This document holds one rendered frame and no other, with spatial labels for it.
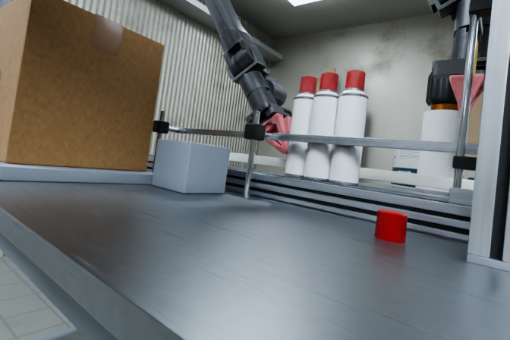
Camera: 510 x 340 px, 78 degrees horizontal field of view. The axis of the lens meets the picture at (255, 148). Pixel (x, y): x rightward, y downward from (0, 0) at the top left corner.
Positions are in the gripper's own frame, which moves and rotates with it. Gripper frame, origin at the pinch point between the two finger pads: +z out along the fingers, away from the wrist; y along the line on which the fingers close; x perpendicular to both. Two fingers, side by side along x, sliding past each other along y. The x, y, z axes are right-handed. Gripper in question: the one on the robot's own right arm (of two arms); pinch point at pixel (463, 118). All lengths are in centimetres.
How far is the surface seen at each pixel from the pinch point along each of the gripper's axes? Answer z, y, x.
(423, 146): 6.0, 3.4, 10.6
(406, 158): 5.0, 17.4, -43.4
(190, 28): -116, 268, -148
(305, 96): -2.4, 25.8, 7.5
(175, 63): -74, 267, -135
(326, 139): 6.1, 18.8, 10.3
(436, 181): 10.7, 2.3, 3.1
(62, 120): 9, 52, 40
